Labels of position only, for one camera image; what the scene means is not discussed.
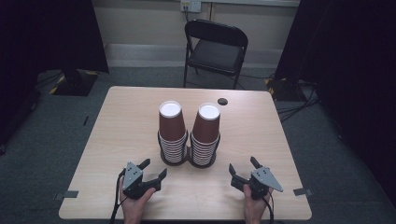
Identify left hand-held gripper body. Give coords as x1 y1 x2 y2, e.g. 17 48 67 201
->
120 161 157 201

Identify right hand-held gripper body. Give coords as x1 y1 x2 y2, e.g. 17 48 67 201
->
247 167 285 201

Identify person's left hand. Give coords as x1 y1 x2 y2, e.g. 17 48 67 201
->
119 178 157 219

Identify person's right hand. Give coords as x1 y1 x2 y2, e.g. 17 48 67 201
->
242 183 275 220

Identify grey tape strip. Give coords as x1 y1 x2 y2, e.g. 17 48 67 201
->
292 187 314 198
52 189 80 202

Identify stack of brown paper cups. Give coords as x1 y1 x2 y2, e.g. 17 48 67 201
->
157 100 190 164
190 102 222 167

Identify black stand base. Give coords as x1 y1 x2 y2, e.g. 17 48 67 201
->
49 68 100 97
264 76 313 103

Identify black folding chair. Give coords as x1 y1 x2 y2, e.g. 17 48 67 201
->
182 19 249 91

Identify black curtain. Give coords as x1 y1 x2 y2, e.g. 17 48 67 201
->
274 0 396 200
0 0 110 147

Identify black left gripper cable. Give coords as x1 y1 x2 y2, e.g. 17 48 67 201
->
109 168 127 224

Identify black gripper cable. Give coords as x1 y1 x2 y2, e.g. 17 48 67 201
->
109 168 127 224
261 189 276 224

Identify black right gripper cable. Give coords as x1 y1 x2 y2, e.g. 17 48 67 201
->
261 189 276 224

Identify black floor cables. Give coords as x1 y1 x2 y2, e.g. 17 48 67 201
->
275 79 320 123

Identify white wall outlet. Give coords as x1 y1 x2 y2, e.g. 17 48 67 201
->
179 0 203 14

